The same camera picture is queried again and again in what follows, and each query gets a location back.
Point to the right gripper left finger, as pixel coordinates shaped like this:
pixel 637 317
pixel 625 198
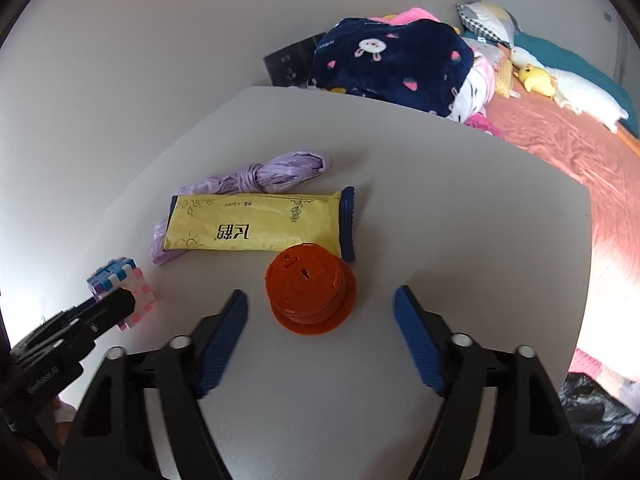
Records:
pixel 218 336

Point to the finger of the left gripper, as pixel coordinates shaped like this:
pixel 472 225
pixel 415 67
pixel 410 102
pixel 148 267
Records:
pixel 99 316

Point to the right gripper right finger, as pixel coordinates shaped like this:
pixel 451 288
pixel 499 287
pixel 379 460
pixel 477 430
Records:
pixel 409 317

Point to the pastel block cube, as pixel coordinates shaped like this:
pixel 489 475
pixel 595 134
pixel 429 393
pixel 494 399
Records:
pixel 123 273

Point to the orange round lid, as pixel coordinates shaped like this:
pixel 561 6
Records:
pixel 310 291

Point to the yellow snack packet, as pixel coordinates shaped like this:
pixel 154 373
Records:
pixel 262 222

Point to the purple plastic bag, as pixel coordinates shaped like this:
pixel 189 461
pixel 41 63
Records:
pixel 274 177

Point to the left hand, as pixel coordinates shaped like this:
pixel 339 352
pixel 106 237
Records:
pixel 63 415

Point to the black garbage bag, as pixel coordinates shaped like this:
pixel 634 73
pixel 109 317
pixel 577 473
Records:
pixel 596 418

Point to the pink white clothes pile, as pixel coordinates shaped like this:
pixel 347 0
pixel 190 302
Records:
pixel 478 89

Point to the pink bed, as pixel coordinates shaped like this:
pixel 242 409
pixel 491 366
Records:
pixel 600 160

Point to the navy patterned blanket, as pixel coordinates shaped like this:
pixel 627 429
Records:
pixel 421 65

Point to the yellow duck plush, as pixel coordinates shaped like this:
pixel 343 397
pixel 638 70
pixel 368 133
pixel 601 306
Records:
pixel 538 80

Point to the white goose plush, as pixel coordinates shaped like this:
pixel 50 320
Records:
pixel 577 93

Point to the patchwork cushion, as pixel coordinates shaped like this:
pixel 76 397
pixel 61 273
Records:
pixel 488 21

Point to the black wall panel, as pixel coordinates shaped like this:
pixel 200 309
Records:
pixel 291 65

